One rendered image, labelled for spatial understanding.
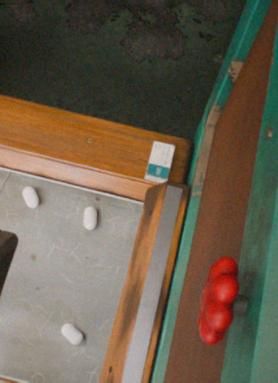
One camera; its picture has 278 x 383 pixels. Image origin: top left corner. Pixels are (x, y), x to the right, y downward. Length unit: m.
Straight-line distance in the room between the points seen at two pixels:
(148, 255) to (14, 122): 0.33
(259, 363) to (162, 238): 0.44
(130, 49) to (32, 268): 1.22
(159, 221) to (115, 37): 1.30
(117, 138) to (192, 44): 1.13
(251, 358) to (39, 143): 0.63
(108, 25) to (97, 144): 1.15
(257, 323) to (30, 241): 0.58
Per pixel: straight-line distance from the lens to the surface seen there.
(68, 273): 0.76
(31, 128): 0.82
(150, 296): 0.63
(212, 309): 0.23
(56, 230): 0.78
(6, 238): 0.43
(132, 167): 0.78
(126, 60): 1.82
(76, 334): 0.73
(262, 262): 0.24
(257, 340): 0.22
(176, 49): 1.87
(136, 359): 0.62
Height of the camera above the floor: 1.48
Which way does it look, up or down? 69 degrees down
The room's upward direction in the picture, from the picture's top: 11 degrees clockwise
